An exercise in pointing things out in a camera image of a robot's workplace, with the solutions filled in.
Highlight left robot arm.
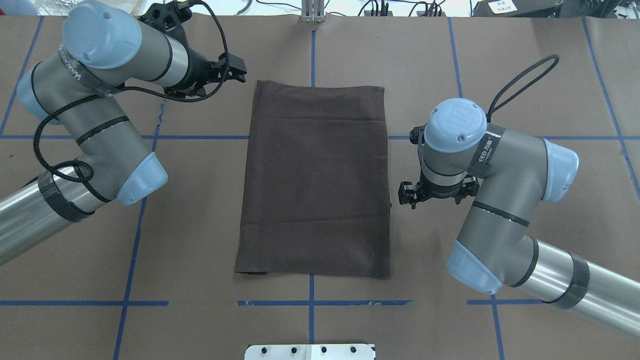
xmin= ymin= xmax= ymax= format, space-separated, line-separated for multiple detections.
xmin=0 ymin=0 xmax=247 ymax=264

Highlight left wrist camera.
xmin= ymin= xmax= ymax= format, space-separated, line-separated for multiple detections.
xmin=138 ymin=0 xmax=193 ymax=48

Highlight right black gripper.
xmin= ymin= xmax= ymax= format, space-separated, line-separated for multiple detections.
xmin=398 ymin=170 xmax=480 ymax=210

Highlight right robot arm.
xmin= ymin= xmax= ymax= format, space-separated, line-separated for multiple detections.
xmin=398 ymin=98 xmax=640 ymax=338

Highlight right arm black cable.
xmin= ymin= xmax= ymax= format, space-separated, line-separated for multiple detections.
xmin=485 ymin=54 xmax=561 ymax=123

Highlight dark brown t-shirt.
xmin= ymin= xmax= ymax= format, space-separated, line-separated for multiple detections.
xmin=234 ymin=80 xmax=391 ymax=280

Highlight clear plastic bag with items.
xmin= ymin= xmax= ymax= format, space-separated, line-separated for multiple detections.
xmin=35 ymin=0 xmax=151 ymax=16

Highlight black box white label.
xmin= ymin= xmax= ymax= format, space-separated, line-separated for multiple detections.
xmin=471 ymin=0 xmax=563 ymax=18

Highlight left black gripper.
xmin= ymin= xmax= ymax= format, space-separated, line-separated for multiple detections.
xmin=163 ymin=48 xmax=247 ymax=98

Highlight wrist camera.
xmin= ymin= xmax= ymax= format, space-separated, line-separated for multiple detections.
xmin=138 ymin=0 xmax=193 ymax=48
xmin=408 ymin=125 xmax=426 ymax=146

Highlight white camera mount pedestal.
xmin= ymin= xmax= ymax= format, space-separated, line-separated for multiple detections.
xmin=244 ymin=343 xmax=377 ymax=360

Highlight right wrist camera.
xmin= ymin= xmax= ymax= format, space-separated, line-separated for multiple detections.
xmin=408 ymin=125 xmax=426 ymax=146

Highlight aluminium frame post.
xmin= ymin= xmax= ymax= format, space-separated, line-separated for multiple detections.
xmin=301 ymin=0 xmax=328 ymax=24

